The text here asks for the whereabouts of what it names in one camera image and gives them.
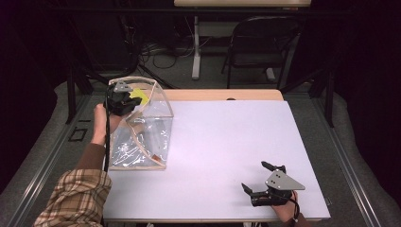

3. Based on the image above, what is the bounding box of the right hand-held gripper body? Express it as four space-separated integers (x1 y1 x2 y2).
250 165 306 207

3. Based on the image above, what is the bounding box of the aluminium floor rail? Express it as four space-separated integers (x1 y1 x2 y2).
6 94 93 227
311 94 382 227

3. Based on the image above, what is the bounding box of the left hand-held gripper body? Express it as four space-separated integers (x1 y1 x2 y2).
104 80 135 116

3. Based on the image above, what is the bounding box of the bundle of floor cables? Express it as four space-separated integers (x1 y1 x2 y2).
138 18 212 69

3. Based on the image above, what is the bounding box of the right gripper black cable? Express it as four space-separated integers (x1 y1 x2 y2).
283 190 301 223

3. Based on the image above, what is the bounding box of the yellow shuttlecock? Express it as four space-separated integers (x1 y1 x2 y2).
131 88 149 106

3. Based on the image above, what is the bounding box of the person's left hand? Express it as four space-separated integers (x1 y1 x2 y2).
91 103 123 147

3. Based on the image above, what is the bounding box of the black folding chair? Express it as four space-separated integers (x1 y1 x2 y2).
221 16 302 90

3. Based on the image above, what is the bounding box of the black metal stand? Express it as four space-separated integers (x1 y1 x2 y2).
64 67 94 125
310 67 335 129

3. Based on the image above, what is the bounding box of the white table cover sheet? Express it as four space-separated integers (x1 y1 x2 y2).
102 99 331 221

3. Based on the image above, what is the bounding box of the person's right hand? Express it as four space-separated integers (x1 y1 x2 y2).
272 190 299 223

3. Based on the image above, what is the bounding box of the white-legged background desk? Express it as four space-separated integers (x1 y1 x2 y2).
173 0 312 81

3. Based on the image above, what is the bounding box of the transparent bag with beige trim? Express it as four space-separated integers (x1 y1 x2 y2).
107 76 175 171

